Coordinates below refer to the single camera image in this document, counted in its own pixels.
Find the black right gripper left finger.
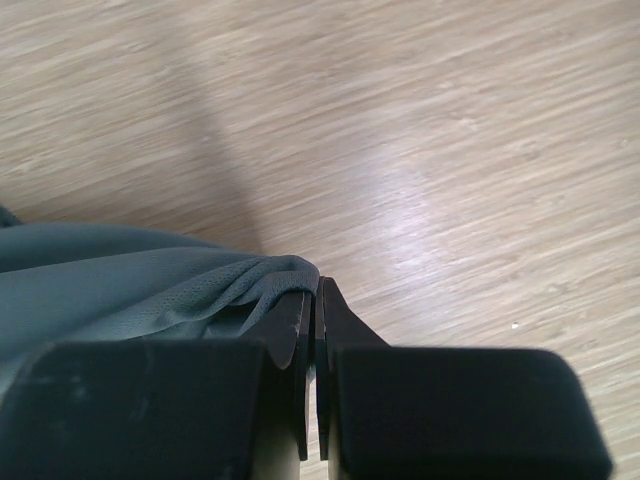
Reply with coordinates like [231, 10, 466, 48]
[1, 292, 310, 479]

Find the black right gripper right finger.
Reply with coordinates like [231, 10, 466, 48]
[315, 277, 613, 479]

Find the dark grey t-shirt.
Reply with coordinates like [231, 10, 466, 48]
[1, 211, 319, 387]

